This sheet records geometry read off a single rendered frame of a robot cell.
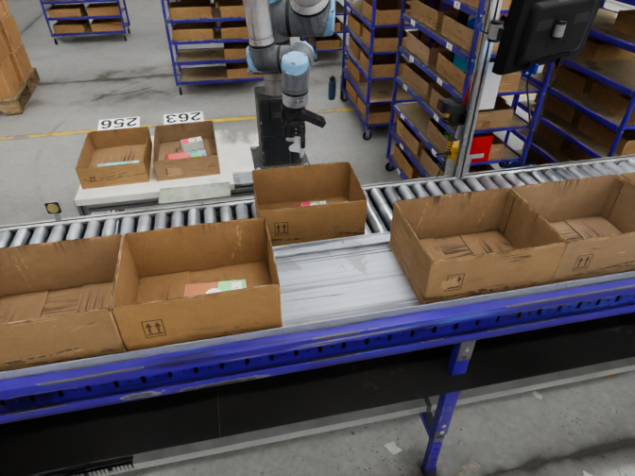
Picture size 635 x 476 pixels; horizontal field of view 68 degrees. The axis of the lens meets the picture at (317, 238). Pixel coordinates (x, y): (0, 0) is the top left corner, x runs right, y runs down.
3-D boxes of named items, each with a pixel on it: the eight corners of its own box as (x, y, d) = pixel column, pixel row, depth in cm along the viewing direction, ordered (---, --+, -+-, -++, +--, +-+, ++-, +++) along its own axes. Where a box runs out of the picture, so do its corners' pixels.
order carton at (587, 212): (599, 215, 166) (618, 173, 156) (664, 269, 143) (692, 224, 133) (497, 229, 160) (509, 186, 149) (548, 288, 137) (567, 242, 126)
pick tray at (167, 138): (214, 138, 245) (213, 120, 239) (220, 174, 215) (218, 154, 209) (159, 144, 240) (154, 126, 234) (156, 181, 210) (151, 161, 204)
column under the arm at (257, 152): (249, 148, 236) (244, 83, 216) (300, 144, 240) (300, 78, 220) (255, 174, 216) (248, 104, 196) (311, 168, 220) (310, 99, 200)
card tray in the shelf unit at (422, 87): (402, 77, 322) (403, 62, 316) (442, 74, 327) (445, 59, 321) (425, 99, 291) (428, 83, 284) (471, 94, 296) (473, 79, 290)
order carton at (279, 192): (347, 196, 200) (349, 161, 190) (365, 238, 177) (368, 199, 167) (254, 206, 195) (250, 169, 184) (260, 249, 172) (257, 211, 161)
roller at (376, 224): (364, 195, 210) (365, 186, 207) (405, 272, 170) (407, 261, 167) (353, 197, 209) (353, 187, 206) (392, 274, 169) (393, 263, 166)
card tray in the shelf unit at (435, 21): (409, 14, 298) (411, -4, 292) (454, 11, 303) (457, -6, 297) (435, 30, 266) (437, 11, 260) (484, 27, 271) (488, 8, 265)
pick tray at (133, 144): (152, 144, 240) (148, 126, 233) (149, 181, 210) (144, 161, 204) (94, 150, 234) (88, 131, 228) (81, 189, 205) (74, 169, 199)
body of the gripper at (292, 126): (281, 129, 178) (280, 99, 170) (302, 127, 180) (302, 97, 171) (283, 140, 173) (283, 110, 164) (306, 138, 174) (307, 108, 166)
